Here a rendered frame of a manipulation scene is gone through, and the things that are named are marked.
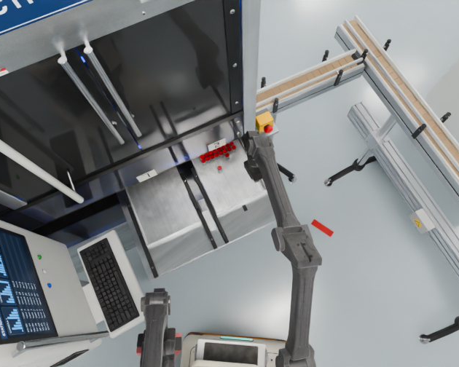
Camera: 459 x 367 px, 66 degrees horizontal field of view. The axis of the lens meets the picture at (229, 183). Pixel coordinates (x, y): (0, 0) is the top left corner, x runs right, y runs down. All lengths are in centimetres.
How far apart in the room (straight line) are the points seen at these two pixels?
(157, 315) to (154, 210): 72
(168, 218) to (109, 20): 98
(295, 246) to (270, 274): 146
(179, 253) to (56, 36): 103
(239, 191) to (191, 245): 33
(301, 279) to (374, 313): 159
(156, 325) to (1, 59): 74
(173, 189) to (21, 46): 98
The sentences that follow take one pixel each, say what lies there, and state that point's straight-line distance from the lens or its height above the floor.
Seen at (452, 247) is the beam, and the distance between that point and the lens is 221.
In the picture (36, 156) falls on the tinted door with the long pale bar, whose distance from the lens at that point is 129.
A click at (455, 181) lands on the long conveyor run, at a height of 93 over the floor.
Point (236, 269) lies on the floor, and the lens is 247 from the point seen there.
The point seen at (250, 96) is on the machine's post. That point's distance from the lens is 140.
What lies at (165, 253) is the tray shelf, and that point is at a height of 88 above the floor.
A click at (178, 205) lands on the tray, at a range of 167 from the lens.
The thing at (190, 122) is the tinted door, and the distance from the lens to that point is 138.
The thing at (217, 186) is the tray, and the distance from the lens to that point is 167.
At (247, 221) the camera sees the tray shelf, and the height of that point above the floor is 88.
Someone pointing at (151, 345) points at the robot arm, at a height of 147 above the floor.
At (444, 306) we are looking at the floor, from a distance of 276.
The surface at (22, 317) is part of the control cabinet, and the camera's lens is 129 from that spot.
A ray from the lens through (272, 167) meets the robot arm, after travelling 117.
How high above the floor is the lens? 245
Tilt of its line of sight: 70 degrees down
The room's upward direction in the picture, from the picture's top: 8 degrees counter-clockwise
